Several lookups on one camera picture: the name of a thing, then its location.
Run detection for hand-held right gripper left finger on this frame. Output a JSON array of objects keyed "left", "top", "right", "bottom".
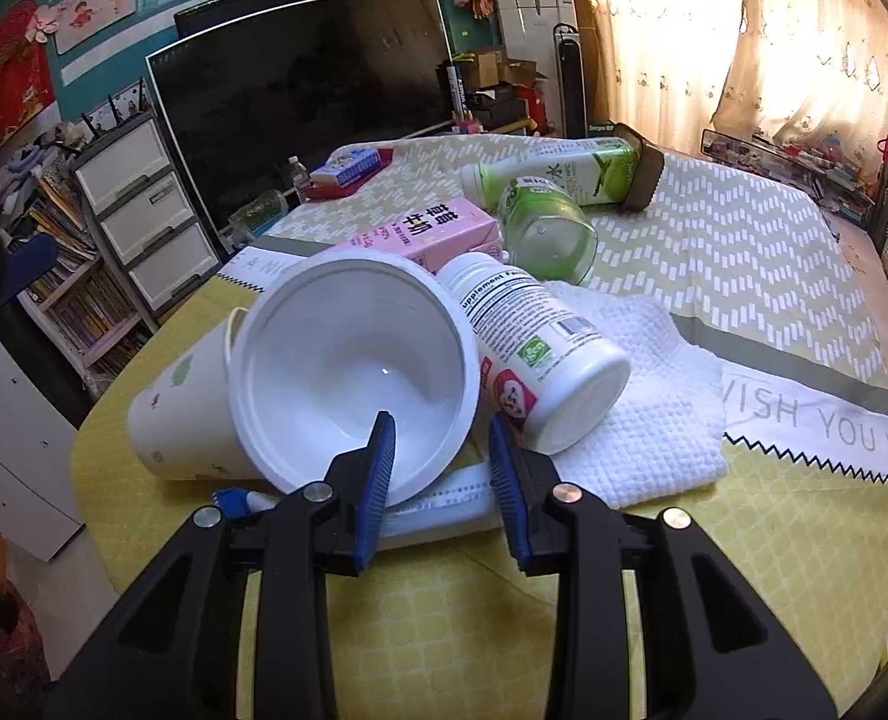
[{"left": 43, "top": 411, "right": 398, "bottom": 720}]

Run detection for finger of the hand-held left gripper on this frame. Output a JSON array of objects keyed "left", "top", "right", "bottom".
[{"left": 0, "top": 232, "right": 59, "bottom": 331}]

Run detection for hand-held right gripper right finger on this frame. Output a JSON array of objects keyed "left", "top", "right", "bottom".
[{"left": 487, "top": 414, "right": 839, "bottom": 720}]

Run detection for white plastic bowl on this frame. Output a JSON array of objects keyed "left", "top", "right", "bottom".
[{"left": 228, "top": 251, "right": 482, "bottom": 505}]

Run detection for green glass jar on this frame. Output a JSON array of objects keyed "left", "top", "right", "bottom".
[{"left": 498, "top": 176, "right": 599, "bottom": 286}]

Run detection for shelf of books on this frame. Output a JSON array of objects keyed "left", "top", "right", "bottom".
[{"left": 9, "top": 157, "right": 152, "bottom": 383}]

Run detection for white blue tube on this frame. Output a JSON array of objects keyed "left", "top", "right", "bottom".
[{"left": 214, "top": 463, "right": 506, "bottom": 541}]

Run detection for grey plastic drawer unit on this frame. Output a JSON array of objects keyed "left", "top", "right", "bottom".
[{"left": 71, "top": 109, "right": 224, "bottom": 331}]

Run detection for white supplement bottle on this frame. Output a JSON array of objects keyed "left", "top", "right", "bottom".
[{"left": 436, "top": 251, "right": 632, "bottom": 456}]

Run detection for white foam net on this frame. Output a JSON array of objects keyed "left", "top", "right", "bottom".
[{"left": 541, "top": 281, "right": 728, "bottom": 509}]

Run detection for white cabinet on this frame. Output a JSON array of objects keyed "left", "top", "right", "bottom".
[{"left": 0, "top": 330, "right": 85, "bottom": 563}]

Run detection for white paper cup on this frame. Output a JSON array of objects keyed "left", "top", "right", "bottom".
[{"left": 127, "top": 307, "right": 265, "bottom": 482}]

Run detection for pink milk carton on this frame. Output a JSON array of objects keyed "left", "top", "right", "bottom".
[{"left": 329, "top": 197, "right": 506, "bottom": 276}]

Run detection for large curved television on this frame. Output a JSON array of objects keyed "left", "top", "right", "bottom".
[{"left": 146, "top": 0, "right": 466, "bottom": 237}]

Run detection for green tea bottle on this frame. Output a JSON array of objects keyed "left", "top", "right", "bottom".
[{"left": 460, "top": 136, "right": 640, "bottom": 209}]

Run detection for blue card box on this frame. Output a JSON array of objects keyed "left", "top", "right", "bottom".
[{"left": 310, "top": 148, "right": 382, "bottom": 185}]

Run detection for yellow printed tablecloth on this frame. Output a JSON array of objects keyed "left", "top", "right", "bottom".
[{"left": 69, "top": 131, "right": 888, "bottom": 720}]

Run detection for stack of cardboard boxes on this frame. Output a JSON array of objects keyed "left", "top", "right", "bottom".
[{"left": 455, "top": 49, "right": 550, "bottom": 132}]

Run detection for black tower fan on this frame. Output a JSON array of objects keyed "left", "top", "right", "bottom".
[{"left": 553, "top": 24, "right": 589, "bottom": 137}]

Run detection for cluttered glass table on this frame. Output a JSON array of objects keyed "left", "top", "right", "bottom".
[{"left": 700, "top": 127, "right": 887, "bottom": 222}]

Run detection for cream patterned curtains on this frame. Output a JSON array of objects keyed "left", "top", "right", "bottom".
[{"left": 571, "top": 0, "right": 888, "bottom": 158}]

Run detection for red wall hanging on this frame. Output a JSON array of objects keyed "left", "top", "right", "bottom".
[{"left": 0, "top": 4, "right": 59, "bottom": 155}]

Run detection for cartoon wall poster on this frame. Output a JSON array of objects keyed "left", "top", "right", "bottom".
[{"left": 54, "top": 0, "right": 136, "bottom": 55}]

